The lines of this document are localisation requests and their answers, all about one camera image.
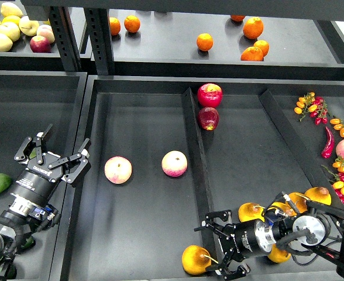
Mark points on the dark red apple on shelf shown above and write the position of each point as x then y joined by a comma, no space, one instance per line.
40,44

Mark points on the black shelf post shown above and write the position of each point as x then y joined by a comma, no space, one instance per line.
65,41
99,31

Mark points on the black shelf post left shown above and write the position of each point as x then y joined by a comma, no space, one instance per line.
65,41

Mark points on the orange centre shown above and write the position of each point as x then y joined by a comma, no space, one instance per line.
204,42

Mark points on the pink apple right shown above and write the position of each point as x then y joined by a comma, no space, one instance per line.
174,163

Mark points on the pink apple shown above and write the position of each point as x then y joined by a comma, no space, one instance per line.
174,163
118,169

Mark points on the orange far left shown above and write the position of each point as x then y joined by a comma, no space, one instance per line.
115,26

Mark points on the bright red apple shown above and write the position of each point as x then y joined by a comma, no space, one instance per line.
209,95

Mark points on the pale yellow apple front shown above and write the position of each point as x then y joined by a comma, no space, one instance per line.
5,43

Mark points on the pale yellow pear top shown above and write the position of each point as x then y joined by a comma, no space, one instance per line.
10,9

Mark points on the pink apple left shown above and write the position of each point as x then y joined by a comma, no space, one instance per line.
118,169

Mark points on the pink peach on shelf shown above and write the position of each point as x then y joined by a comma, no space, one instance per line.
47,32

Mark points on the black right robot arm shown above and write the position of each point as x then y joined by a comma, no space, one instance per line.
319,230

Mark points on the yellow pear bottom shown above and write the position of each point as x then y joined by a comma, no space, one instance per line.
278,256

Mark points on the black shelf post right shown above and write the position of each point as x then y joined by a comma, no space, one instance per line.
99,31

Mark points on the pale yellow apple middle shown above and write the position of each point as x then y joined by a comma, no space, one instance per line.
11,30

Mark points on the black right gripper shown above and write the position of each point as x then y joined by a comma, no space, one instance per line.
232,266

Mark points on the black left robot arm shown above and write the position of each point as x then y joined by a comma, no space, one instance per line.
32,190

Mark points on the orange front right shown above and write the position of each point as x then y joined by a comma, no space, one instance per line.
252,54

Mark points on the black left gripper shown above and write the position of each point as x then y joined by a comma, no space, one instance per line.
71,169

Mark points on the yellow pear hidden middle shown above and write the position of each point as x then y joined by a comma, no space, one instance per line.
297,198

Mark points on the yellow lemon on shelf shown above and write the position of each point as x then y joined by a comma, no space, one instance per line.
11,19

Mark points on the black centre divided tray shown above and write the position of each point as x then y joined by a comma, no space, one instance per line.
138,230

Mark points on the red chili pepper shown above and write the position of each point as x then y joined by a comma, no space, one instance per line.
329,145

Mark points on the black left tray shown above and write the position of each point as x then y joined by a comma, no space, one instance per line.
31,103

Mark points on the cherry tomato bunch upper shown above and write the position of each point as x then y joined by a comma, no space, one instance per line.
313,106

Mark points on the pale yellow apple right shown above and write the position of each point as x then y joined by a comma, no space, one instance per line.
28,27

